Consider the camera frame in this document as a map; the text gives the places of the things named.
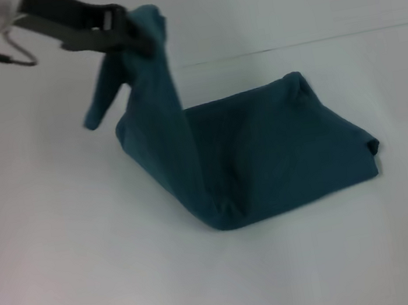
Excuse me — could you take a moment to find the teal blue t-shirt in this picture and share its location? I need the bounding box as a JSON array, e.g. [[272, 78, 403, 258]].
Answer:
[[64, 0, 392, 254]]

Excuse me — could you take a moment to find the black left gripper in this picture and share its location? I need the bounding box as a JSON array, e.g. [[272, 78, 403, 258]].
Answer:
[[17, 0, 161, 79]]

